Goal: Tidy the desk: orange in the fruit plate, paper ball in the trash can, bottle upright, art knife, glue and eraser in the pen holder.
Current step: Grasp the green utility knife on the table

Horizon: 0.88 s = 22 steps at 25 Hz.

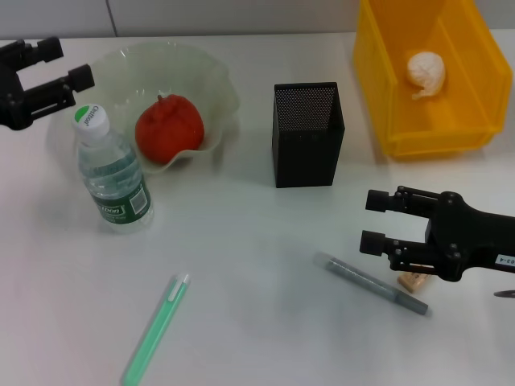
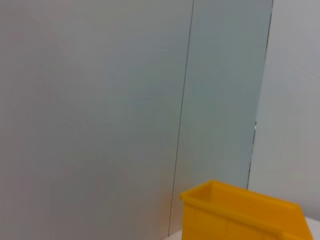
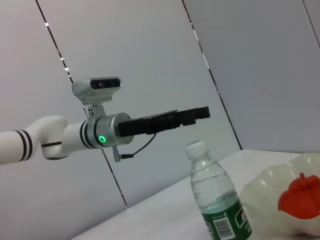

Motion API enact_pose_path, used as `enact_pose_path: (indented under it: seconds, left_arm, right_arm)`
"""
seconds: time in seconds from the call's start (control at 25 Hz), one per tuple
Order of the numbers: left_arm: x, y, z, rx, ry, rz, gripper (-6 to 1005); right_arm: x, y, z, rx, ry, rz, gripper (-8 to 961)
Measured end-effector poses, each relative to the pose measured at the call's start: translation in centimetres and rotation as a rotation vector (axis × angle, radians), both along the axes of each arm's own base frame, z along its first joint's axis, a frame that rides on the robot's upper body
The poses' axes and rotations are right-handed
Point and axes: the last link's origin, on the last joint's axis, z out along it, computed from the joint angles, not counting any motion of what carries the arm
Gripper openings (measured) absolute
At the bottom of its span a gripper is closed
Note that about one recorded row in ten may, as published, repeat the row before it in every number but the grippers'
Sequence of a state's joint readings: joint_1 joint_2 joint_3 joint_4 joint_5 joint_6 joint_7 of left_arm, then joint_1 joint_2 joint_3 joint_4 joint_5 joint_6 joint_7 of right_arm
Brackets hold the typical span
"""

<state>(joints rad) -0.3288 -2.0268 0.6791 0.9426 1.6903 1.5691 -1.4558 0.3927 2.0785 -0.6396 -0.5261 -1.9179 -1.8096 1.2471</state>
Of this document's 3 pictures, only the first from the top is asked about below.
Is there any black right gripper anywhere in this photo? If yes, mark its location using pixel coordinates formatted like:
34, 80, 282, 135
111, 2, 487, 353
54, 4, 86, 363
359, 185, 515, 281

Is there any white paper ball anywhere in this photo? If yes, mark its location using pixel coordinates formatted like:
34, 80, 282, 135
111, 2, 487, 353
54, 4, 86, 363
406, 51, 447, 101

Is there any grey marker pen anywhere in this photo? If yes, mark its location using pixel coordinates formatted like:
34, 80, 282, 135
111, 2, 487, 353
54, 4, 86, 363
313, 251, 430, 317

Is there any green pen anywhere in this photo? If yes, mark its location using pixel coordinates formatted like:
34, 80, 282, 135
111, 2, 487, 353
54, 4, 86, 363
120, 273, 191, 385

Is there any black mesh pen holder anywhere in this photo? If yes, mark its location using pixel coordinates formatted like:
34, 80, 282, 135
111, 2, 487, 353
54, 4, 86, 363
271, 81, 346, 189

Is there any beige eraser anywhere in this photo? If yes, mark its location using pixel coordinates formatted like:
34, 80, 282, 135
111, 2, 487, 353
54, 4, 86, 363
397, 271, 430, 291

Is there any pale green glass fruit plate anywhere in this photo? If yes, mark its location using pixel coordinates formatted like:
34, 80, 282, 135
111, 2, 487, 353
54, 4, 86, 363
47, 39, 238, 176

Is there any yellow plastic bin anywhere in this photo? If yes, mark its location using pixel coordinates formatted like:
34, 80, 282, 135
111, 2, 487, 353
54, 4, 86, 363
352, 0, 514, 162

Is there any red-orange toy orange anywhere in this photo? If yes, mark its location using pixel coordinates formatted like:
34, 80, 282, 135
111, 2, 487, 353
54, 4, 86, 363
134, 93, 204, 164

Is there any clear bottle with green label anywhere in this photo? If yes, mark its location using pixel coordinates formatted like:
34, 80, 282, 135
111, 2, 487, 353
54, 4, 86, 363
71, 103, 155, 236

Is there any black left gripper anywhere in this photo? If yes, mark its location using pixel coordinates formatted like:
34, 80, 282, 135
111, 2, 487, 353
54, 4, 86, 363
0, 36, 96, 132

